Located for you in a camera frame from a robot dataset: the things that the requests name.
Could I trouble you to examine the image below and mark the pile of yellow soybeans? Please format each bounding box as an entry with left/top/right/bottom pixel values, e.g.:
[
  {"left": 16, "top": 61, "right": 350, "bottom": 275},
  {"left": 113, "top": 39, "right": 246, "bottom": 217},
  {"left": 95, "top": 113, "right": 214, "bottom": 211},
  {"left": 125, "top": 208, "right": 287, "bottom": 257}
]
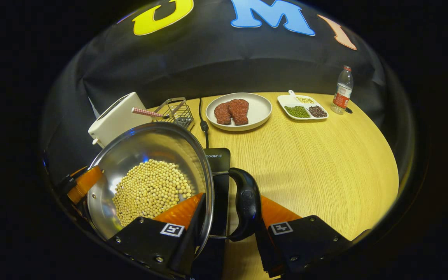
[{"left": 112, "top": 159, "right": 193, "bottom": 228}]

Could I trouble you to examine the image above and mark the round white plate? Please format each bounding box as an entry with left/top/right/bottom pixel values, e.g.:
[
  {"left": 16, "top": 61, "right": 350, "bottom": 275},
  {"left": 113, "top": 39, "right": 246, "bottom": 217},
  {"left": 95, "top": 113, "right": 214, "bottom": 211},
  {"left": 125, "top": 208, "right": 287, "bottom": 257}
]
[{"left": 206, "top": 93, "right": 273, "bottom": 132}]

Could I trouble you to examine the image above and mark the black power cable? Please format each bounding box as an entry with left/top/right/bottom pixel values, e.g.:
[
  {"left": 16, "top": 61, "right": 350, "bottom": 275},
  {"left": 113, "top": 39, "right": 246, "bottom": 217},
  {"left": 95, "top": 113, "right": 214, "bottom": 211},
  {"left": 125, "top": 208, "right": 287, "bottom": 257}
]
[{"left": 198, "top": 97, "right": 210, "bottom": 148}]

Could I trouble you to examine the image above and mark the steel pot with black handles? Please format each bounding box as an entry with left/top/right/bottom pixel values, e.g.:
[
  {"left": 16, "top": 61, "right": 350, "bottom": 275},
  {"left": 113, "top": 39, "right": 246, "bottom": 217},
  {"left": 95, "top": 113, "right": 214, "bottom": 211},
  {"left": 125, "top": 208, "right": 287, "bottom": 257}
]
[{"left": 86, "top": 122, "right": 262, "bottom": 249}]

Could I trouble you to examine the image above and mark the white divided dish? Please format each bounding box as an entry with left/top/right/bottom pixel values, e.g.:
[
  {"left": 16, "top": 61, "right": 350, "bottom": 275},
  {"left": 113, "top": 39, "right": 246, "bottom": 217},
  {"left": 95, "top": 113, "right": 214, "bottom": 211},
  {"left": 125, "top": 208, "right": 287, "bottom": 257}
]
[{"left": 277, "top": 90, "right": 329, "bottom": 121}]

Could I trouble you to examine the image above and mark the pink checkered utensil handle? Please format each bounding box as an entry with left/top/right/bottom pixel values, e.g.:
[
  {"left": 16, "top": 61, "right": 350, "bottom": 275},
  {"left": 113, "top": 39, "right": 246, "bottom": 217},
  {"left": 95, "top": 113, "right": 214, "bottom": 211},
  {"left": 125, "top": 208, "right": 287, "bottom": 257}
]
[{"left": 131, "top": 107, "right": 169, "bottom": 118}]

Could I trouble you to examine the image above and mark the heap of green beans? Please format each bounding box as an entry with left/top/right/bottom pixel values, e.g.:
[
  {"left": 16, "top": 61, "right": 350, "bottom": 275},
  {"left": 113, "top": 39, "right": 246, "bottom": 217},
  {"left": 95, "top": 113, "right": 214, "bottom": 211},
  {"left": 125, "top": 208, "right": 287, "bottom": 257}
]
[{"left": 284, "top": 105, "right": 310, "bottom": 118}]

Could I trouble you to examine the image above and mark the white toaster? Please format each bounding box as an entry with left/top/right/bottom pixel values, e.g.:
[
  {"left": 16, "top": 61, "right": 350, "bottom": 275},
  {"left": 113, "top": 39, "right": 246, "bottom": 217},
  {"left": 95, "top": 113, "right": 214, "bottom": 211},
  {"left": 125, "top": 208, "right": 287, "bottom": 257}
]
[{"left": 88, "top": 92, "right": 152, "bottom": 149}]

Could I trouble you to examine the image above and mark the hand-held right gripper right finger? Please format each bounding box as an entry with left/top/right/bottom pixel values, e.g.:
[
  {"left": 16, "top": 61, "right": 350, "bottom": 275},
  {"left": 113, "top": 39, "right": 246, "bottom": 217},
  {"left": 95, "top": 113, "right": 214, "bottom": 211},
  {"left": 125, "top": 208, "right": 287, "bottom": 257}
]
[{"left": 255, "top": 196, "right": 353, "bottom": 277}]

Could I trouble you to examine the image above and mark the wire mesh basket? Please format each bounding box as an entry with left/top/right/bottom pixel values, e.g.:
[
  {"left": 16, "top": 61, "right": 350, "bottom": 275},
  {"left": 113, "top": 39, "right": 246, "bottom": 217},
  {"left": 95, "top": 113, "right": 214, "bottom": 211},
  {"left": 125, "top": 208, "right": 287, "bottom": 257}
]
[{"left": 153, "top": 97, "right": 195, "bottom": 131}]

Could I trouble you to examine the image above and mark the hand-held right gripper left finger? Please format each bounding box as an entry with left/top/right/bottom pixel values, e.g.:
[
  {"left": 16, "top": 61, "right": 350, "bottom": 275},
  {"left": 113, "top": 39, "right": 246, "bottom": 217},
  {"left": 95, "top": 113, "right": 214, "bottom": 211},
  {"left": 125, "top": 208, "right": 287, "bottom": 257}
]
[{"left": 107, "top": 192, "right": 207, "bottom": 277}]

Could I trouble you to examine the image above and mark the clear water bottle red label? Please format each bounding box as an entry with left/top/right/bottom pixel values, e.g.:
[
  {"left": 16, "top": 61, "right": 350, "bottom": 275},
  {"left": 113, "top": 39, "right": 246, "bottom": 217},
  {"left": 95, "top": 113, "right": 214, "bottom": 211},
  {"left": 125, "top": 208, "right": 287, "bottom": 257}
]
[{"left": 331, "top": 65, "right": 354, "bottom": 115}]

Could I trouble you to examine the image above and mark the black induction cooktop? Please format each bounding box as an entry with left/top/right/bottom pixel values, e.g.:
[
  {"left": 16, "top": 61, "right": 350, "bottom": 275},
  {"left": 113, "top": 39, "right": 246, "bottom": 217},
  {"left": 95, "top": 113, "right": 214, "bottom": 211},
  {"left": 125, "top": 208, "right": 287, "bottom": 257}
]
[{"left": 193, "top": 148, "right": 231, "bottom": 280}]

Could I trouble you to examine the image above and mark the brown meat piece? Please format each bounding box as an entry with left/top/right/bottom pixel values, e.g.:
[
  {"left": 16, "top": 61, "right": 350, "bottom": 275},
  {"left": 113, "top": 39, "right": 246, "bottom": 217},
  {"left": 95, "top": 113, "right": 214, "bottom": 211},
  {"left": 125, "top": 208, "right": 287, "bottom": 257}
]
[
  {"left": 228, "top": 99, "right": 250, "bottom": 126},
  {"left": 214, "top": 102, "right": 232, "bottom": 125}
]

